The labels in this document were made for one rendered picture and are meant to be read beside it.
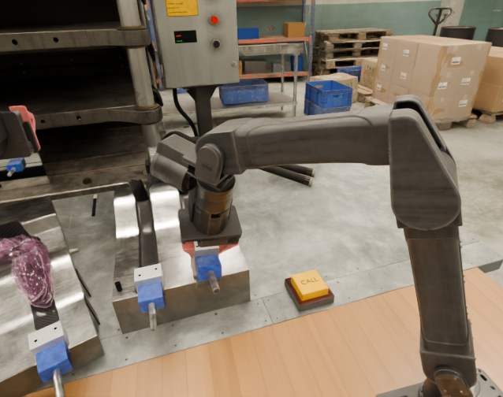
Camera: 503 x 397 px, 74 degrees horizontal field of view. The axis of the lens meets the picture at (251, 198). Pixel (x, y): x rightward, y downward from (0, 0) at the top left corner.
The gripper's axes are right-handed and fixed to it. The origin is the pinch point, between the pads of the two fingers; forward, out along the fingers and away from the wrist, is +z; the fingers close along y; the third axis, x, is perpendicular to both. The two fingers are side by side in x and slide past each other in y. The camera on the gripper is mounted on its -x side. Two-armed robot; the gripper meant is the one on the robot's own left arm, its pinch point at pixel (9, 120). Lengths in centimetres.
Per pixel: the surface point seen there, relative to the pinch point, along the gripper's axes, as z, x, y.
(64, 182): 66, 39, 19
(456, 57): 259, 32, -318
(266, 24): 645, 4, -217
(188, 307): -10.6, 37.0, -23.1
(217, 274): -13.7, 27.2, -29.4
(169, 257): -1.4, 30.9, -20.4
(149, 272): -8.9, 28.1, -17.1
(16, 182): 65, 37, 34
